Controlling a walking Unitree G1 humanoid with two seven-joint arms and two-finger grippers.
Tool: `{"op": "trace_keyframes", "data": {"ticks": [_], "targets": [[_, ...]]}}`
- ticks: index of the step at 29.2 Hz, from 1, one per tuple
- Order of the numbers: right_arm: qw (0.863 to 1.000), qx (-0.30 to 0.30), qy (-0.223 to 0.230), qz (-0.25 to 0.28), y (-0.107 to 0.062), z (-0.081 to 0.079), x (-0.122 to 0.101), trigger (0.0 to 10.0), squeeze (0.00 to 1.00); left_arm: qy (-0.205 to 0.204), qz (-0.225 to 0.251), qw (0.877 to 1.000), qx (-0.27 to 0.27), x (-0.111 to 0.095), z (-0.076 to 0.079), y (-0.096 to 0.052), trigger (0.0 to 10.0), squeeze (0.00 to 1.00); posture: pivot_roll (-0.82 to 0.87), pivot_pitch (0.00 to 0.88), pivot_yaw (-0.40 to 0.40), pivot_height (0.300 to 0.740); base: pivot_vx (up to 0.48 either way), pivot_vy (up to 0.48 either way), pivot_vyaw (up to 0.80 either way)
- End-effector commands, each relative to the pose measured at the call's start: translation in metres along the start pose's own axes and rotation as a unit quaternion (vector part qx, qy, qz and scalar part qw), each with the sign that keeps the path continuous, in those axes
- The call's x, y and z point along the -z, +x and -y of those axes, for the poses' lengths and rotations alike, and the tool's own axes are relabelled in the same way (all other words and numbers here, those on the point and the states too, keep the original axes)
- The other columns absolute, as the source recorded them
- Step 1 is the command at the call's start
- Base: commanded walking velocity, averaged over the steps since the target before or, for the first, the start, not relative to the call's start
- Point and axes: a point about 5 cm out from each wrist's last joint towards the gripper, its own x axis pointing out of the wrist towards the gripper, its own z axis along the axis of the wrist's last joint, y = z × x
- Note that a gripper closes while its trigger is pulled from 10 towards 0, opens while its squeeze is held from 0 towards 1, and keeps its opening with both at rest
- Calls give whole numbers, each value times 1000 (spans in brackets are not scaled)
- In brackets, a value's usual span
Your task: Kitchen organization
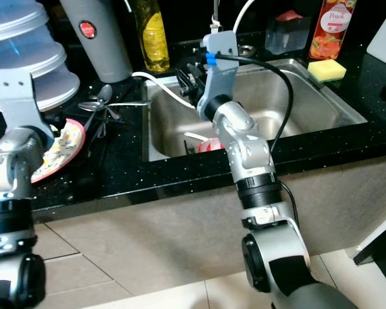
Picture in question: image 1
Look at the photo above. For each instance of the steel sink faucet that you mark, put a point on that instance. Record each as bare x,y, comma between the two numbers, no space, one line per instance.
216,16

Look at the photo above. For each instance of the dark lower cabinet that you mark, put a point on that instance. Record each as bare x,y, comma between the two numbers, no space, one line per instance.
379,241

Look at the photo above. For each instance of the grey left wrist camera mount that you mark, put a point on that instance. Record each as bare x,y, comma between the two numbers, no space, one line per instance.
19,103

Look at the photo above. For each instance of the clear plastic box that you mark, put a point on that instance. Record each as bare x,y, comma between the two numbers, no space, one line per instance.
288,38

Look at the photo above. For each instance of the red bowl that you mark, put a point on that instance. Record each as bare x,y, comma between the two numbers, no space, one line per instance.
209,145

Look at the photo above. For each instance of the yellow sponge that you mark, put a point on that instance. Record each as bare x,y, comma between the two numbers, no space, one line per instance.
327,71

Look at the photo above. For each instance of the grey thermos with red logo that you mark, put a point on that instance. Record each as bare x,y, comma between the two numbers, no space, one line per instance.
100,48

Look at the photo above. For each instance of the pink plate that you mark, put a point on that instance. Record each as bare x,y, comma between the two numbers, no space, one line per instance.
74,145

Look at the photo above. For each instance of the white plastic spoon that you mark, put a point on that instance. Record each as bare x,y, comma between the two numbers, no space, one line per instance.
194,136

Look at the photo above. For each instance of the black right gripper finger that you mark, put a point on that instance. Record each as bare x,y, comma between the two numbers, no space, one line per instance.
183,79
193,67

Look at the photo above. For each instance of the yellow dish soap bottle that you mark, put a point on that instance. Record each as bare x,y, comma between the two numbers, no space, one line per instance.
153,38

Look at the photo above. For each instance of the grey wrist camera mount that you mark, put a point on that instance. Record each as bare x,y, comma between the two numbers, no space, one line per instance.
219,71
19,103

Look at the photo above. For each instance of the red peach juice carton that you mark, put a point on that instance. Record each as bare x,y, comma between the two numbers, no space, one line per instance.
333,29

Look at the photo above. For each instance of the clear plastic food container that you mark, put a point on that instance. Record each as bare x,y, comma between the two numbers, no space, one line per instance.
64,90
9,19
26,61

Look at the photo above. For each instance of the stainless steel sink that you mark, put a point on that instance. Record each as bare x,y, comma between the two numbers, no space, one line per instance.
315,106

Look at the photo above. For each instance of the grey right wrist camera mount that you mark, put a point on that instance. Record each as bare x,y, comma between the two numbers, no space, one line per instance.
219,71

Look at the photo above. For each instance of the white cutting board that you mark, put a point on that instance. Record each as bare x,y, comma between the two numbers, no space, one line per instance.
385,35

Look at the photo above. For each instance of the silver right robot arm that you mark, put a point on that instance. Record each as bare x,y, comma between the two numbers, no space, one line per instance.
244,148

